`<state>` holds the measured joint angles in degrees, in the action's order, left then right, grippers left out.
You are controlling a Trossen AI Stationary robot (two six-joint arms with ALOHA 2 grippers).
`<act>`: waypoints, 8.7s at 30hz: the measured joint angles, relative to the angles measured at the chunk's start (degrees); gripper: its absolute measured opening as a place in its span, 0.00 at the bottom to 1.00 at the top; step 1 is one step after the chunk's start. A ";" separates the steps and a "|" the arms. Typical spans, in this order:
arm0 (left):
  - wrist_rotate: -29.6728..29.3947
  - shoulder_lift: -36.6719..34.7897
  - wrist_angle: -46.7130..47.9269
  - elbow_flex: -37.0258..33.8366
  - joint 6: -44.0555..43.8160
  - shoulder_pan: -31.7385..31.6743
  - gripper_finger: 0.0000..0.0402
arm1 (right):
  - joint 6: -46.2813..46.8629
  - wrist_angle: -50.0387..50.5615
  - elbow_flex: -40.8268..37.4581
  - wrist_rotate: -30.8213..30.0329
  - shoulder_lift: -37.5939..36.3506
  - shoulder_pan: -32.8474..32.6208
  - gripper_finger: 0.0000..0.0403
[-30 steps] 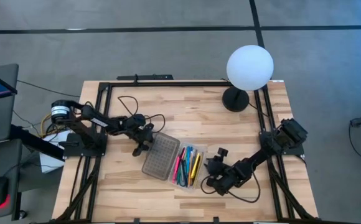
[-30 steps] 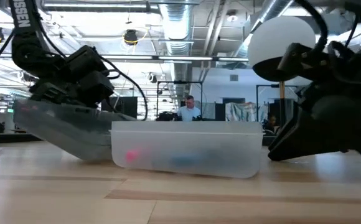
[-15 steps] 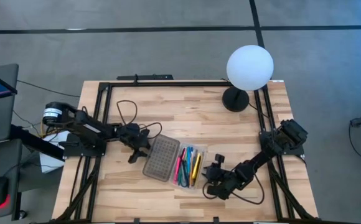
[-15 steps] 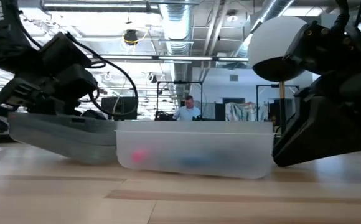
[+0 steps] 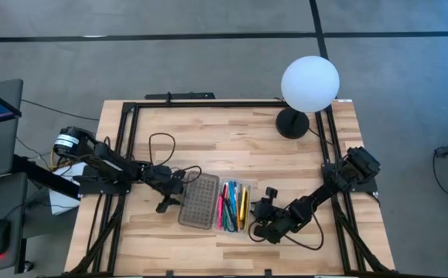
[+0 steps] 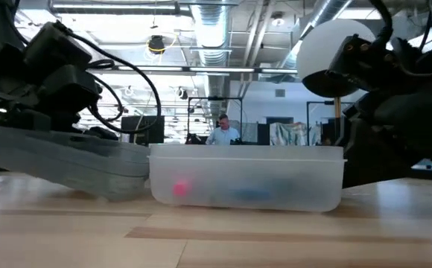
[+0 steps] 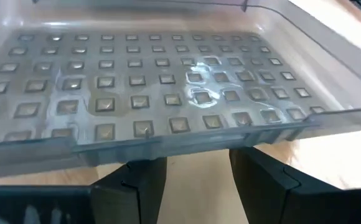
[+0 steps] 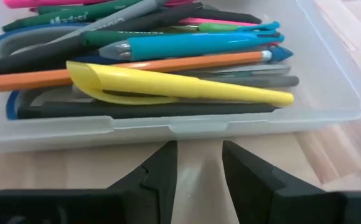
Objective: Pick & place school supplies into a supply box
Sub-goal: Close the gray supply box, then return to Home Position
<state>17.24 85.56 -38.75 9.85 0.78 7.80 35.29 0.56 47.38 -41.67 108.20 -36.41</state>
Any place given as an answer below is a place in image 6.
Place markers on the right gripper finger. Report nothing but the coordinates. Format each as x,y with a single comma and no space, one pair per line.
406,149

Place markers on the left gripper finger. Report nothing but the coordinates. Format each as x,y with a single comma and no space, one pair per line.
100,134

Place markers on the grey translucent box lid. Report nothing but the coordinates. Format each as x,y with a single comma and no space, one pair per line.
70,160

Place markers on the pink highlighter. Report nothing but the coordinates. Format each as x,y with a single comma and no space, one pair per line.
181,188

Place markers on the clear plastic supply box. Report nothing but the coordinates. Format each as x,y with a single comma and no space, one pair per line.
294,178

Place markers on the blue marker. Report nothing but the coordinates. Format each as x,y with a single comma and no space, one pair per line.
251,193

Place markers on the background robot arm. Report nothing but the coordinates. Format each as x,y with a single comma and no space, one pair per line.
195,139
236,141

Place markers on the black computer monitor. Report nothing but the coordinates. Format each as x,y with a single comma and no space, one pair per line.
145,130

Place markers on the white globe table lamp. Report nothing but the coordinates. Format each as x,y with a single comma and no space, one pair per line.
320,48

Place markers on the patterned tarp cloth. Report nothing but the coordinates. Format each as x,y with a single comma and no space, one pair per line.
294,134

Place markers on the person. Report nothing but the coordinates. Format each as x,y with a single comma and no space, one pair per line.
223,136

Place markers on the ceiling dome sensor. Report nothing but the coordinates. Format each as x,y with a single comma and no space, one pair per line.
278,20

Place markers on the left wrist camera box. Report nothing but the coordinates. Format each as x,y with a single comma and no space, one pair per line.
57,48

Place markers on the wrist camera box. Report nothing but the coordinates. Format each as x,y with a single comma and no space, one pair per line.
57,48
361,63

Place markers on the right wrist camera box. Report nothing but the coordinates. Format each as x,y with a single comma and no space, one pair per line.
361,63

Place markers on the black frame rack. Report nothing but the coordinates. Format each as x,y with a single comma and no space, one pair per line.
318,102
216,98

